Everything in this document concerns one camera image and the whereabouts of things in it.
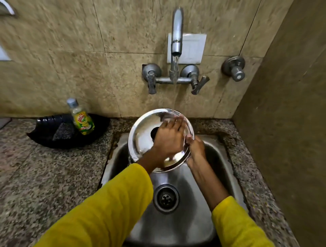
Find person's right hand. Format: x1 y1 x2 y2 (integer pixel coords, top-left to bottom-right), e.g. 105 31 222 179
185 135 207 168

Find person's left hand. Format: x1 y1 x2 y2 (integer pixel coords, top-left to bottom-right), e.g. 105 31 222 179
152 116 187 162

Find round steel plate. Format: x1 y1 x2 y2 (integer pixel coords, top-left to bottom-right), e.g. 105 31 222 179
128 108 195 174

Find person's right forearm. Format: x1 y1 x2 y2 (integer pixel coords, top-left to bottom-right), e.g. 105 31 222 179
187 159 275 247

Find person's left forearm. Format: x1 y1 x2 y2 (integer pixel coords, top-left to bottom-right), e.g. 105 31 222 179
33 147 166 247

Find sink drain strainer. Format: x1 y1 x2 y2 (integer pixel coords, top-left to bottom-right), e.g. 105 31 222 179
153 184 180 214

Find stainless steel sink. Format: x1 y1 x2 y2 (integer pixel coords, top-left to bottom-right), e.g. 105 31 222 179
98 132 249 247

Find yellow dish soap bottle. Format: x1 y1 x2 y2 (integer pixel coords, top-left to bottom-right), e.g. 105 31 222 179
66 98 95 135

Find black plastic tray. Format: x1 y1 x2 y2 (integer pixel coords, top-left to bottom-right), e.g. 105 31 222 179
26 113 111 149

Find dark scrub pad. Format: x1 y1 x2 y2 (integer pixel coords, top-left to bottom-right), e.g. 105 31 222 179
52 122 75 142

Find chrome wall mixer faucet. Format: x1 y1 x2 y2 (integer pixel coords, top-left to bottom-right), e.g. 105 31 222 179
142 7 210 95

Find white wall switch plate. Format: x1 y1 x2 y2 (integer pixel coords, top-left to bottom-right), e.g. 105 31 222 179
167 33 207 64

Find chrome wall valve knob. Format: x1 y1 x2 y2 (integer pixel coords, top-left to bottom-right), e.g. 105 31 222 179
221 56 246 82

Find white wall fixture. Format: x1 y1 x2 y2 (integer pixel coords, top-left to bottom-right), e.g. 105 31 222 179
0 0 16 17

